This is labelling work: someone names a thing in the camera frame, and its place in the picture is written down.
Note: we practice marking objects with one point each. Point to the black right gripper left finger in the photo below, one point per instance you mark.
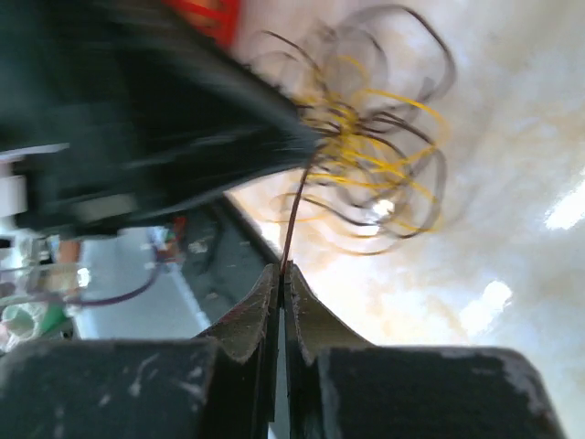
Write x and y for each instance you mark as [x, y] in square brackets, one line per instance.
[219, 384]

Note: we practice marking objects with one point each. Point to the red plastic shopping basket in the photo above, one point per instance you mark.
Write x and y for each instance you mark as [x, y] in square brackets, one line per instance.
[217, 19]

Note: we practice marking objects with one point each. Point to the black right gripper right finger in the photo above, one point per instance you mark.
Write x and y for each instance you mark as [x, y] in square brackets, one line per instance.
[342, 386]

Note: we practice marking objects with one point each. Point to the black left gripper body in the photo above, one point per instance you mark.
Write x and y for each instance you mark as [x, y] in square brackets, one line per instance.
[117, 114]

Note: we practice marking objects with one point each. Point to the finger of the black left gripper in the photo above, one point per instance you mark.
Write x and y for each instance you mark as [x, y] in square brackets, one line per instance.
[274, 137]

